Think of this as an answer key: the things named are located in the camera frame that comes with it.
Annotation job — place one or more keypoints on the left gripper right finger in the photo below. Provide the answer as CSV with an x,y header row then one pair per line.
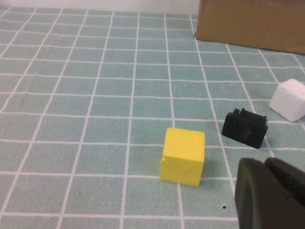
x,y
288,179

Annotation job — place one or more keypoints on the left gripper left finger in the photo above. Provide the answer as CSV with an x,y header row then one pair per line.
x,y
257,202

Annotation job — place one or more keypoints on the white foam cube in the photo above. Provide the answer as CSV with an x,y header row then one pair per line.
x,y
288,100

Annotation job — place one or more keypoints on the yellow foam cube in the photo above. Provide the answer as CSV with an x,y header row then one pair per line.
x,y
183,157

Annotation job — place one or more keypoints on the brown cardboard box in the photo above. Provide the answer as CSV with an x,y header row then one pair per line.
x,y
250,21

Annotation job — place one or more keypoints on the green checked tablecloth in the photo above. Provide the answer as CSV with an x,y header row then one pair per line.
x,y
71,119

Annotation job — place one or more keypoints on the black plastic bracket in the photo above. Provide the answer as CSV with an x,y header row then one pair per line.
x,y
245,131

